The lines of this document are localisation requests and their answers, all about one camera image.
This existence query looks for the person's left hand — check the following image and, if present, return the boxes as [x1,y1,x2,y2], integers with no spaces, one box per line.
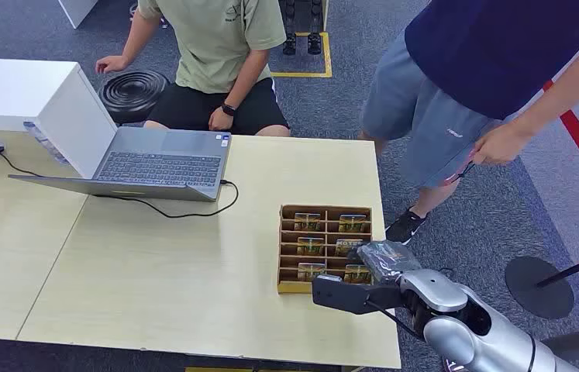
[470,122,532,167]
[208,105,236,133]

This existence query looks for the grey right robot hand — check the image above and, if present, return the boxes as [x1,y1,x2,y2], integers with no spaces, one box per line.
[357,239,422,285]

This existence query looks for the person's right hand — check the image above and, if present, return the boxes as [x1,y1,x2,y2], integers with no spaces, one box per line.
[95,54,132,76]

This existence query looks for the black strap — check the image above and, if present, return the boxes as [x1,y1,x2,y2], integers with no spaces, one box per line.
[445,160,477,186]

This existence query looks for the printed hotel key card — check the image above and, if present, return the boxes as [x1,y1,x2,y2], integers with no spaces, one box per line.
[293,212,322,232]
[338,214,369,234]
[296,236,326,257]
[297,262,328,283]
[334,238,365,258]
[343,264,374,285]

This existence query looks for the person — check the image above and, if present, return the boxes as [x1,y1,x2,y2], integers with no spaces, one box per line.
[94,0,292,139]
[357,0,579,246]

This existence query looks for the wooden card holder tray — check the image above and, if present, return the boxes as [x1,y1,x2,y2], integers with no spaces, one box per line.
[276,204,374,295]

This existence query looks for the black sneaker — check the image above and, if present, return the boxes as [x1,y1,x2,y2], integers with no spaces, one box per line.
[384,207,429,246]

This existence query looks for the white furniture panel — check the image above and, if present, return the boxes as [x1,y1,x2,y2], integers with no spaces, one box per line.
[57,0,101,30]

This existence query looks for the grey open laptop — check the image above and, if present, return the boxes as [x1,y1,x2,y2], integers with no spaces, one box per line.
[8,126,233,203]

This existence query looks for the white box cabinet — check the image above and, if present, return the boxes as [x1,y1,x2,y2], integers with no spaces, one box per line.
[0,57,119,180]

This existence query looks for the yellow floor tape square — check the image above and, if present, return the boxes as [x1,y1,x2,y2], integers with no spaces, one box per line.
[271,31,334,80]

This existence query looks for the black standing humanoid robot legs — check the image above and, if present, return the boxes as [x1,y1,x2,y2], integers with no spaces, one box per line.
[278,0,328,57]

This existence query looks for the black stanchion with round base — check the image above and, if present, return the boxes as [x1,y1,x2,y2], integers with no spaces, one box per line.
[504,244,579,321]

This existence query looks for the black laptop power cable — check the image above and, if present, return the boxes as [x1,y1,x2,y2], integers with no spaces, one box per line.
[95,179,240,220]

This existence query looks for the black thin desk cable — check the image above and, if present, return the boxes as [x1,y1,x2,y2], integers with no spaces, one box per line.
[0,144,45,179]

